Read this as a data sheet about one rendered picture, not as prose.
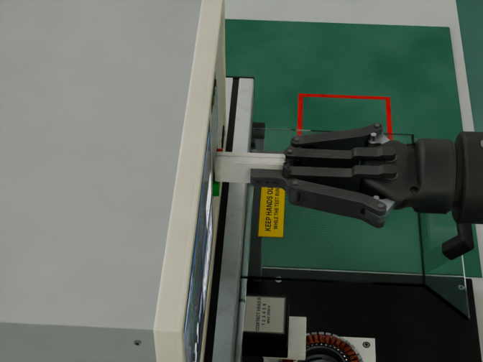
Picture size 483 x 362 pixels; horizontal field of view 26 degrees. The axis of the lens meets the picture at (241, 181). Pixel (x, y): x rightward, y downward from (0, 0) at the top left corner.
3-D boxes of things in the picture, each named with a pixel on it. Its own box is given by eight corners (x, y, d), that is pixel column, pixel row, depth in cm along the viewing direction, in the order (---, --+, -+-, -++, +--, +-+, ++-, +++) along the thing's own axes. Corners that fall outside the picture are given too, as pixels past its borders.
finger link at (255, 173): (300, 180, 105) (300, 202, 103) (250, 178, 105) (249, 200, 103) (301, 169, 104) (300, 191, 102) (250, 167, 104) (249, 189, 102)
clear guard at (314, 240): (451, 169, 134) (458, 136, 130) (469, 320, 117) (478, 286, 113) (198, 159, 135) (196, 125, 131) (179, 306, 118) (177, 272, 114)
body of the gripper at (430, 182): (451, 233, 104) (357, 229, 105) (444, 173, 110) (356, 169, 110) (462, 180, 99) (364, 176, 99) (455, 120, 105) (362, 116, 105)
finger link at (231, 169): (284, 179, 106) (284, 185, 106) (215, 177, 106) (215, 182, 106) (284, 159, 104) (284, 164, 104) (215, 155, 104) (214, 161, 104)
